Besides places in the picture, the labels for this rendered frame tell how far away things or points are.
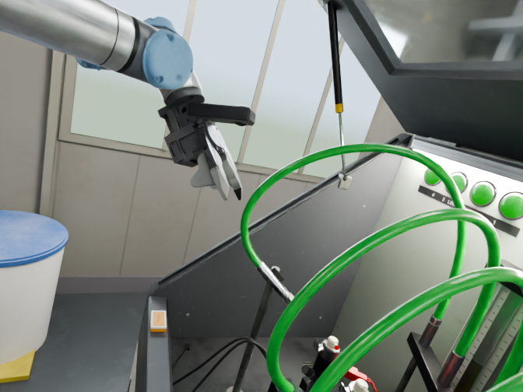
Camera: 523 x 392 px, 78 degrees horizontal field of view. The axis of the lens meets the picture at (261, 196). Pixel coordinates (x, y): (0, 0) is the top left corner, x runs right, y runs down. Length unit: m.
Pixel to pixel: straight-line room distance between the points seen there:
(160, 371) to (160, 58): 0.51
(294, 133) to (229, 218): 0.75
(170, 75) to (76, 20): 0.12
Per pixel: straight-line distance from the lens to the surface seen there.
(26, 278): 1.70
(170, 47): 0.48
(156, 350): 0.69
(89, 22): 0.45
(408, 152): 0.55
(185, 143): 0.59
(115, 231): 2.20
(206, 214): 2.24
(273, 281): 0.60
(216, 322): 0.89
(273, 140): 2.21
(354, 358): 0.32
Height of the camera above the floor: 1.43
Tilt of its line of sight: 16 degrees down
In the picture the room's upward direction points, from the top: 16 degrees clockwise
